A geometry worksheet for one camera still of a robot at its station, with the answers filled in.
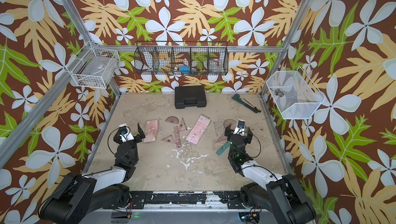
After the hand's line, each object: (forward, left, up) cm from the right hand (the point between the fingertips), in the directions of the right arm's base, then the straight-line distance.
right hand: (238, 125), depth 85 cm
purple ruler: (0, +36, -14) cm, 39 cm away
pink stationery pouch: (+5, +53, -13) cm, 55 cm away
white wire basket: (+25, +81, +22) cm, 87 cm away
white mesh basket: (+13, -31, +10) cm, 35 cm away
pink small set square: (0, +7, -14) cm, 16 cm away
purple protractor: (+14, +40, -14) cm, 45 cm away
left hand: (-2, +60, +3) cm, 60 cm away
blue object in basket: (+33, +31, +14) cm, 47 cm away
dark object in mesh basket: (+15, -23, +12) cm, 29 cm away
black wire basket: (+40, +18, +17) cm, 47 cm away
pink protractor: (+12, +2, -15) cm, 19 cm away
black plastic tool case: (+32, +29, -10) cm, 44 cm away
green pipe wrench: (+35, -7, -14) cm, 38 cm away
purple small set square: (+8, +33, -14) cm, 37 cm away
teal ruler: (-8, +9, -14) cm, 18 cm away
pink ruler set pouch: (+7, +22, -13) cm, 27 cm away
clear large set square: (+9, +10, -14) cm, 19 cm away
